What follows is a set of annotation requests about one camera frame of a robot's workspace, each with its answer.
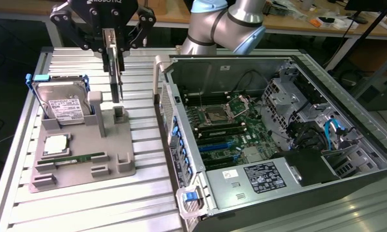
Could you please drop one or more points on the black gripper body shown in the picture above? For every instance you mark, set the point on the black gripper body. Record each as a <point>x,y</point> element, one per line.
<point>109,17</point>

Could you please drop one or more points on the black graphics card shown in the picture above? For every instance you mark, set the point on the black graphics card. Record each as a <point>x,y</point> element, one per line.
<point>116,84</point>

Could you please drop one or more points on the hard disk with blue carrier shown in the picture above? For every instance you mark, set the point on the hard disk with blue carrier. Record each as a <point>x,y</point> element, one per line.
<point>64,104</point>

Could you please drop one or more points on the metal locking lever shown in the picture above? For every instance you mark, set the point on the metal locking lever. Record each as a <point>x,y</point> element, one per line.
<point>200,99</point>

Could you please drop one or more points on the CPU socket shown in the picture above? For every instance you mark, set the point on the CPU socket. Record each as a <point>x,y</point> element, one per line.
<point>216,115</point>

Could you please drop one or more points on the metal socket cover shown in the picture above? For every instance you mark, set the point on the metal socket cover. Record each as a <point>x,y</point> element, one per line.
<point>237,106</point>

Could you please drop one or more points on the silver CPU chip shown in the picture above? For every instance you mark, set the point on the silver CPU chip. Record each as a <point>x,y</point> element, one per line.
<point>54,145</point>

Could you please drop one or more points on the orange small item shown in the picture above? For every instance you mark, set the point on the orange small item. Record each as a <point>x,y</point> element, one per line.
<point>315,22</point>

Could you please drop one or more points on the silver metal drive cage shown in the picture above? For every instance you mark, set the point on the silver metal drive cage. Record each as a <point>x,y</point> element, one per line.
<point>287,101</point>

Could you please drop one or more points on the blue expansion slot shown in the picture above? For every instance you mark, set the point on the blue expansion slot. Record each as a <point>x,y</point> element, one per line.
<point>213,147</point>

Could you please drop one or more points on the green RAM stick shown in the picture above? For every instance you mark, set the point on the green RAM stick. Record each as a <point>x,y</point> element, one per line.
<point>73,159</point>

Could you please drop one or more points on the green motherboard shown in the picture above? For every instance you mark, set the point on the green motherboard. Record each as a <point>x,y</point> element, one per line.
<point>255,137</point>

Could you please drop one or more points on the white and black device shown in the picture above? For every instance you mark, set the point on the white and black device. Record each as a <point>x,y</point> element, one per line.
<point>338,24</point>

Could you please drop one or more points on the grey parts rack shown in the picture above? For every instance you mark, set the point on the grey parts rack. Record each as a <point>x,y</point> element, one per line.
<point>82,174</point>

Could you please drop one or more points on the silver chipset heatsink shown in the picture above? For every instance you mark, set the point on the silver chipset heatsink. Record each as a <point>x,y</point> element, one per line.
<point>253,154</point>

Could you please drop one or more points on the black monitor with stand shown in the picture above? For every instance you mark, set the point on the black monitor with stand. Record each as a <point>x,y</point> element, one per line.
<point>367,4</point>

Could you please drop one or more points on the black slanted pole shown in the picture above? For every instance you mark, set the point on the black slanted pole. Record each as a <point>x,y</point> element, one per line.
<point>378,20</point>

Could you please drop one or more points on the blue case latch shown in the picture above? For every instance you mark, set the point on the blue case latch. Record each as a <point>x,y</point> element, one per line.
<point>189,196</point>

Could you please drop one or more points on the grey power supply unit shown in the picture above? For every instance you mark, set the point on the grey power supply unit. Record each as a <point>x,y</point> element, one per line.
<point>232,191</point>

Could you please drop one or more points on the black plastic shroud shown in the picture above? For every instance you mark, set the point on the black plastic shroud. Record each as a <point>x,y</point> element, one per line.
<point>306,166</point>

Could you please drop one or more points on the black floor cabinet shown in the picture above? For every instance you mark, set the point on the black floor cabinet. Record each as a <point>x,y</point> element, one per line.
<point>383,96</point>

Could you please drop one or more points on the metal disk bay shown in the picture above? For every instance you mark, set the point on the metal disk bay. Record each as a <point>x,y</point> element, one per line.
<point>344,166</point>

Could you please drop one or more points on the black open PC case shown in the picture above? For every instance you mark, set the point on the black open PC case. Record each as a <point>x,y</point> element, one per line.
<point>310,207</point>

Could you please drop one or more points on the wooden workbench white frame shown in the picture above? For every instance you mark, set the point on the wooden workbench white frame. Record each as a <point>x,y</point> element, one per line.
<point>167,18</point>

